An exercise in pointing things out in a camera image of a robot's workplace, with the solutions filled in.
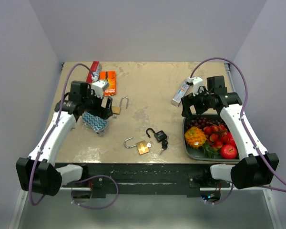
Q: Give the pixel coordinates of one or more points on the black padlock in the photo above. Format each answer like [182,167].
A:
[159,136]

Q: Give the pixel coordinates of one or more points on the large brass padlock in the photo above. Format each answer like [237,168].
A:
[142,146]

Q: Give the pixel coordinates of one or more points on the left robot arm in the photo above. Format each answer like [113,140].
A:
[37,172]

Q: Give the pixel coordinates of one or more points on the dark grapes bunch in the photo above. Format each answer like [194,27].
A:
[200,122]

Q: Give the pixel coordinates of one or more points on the orange box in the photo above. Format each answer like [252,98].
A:
[110,77]

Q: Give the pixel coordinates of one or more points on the red box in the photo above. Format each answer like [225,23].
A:
[94,73]

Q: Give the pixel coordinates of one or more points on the red apple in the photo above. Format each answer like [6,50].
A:
[228,152]

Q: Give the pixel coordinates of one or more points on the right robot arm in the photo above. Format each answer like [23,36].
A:
[256,165]

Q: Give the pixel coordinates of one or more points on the red lychee cluster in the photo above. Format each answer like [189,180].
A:
[218,136]

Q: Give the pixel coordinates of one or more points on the small brass padlock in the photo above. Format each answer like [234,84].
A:
[117,109]

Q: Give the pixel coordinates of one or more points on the grey fruit tray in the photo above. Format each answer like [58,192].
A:
[207,152]

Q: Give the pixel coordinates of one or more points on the black mounting base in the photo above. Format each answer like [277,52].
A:
[146,179]

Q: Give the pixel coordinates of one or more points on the blue zigzag pouch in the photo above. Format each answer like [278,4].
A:
[97,124]

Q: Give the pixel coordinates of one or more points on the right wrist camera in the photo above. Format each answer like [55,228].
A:
[197,82]

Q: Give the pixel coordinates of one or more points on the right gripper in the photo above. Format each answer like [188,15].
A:
[189,100]

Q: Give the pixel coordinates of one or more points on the silver toothpaste box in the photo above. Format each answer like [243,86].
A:
[176,100]

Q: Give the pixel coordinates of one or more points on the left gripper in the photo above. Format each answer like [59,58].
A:
[100,112]

